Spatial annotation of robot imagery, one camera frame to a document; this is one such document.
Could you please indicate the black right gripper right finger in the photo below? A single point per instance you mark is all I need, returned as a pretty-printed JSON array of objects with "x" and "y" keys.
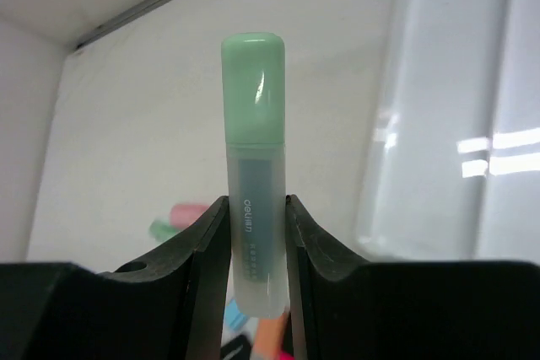
[{"x": 328, "y": 291}]

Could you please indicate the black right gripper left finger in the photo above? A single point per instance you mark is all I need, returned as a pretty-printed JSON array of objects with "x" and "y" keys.
[{"x": 172, "y": 298}]

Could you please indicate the pastel orange clear highlighter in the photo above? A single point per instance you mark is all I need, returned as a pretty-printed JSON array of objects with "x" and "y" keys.
[{"x": 267, "y": 344}]

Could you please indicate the pastel blue clear highlighter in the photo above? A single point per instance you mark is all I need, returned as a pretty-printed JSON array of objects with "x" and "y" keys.
[{"x": 234, "y": 319}]

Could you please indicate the pastel green clear highlighter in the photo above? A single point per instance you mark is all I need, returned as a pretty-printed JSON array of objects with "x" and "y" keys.
[{"x": 253, "y": 82}]

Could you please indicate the pastel pink highlighter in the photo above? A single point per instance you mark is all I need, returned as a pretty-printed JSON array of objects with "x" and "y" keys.
[{"x": 183, "y": 215}]

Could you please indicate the pastel green short highlighter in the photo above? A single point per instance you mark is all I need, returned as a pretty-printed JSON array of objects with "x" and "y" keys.
[{"x": 161, "y": 230}]

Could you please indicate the black pink highlighter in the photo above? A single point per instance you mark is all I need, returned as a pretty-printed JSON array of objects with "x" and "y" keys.
[{"x": 284, "y": 356}]

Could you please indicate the black green highlighter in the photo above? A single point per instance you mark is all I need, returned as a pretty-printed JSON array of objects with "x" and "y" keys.
[{"x": 239, "y": 348}]

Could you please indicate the white divided organizer tray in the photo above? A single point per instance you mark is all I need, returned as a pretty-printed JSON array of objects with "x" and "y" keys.
[{"x": 453, "y": 168}]

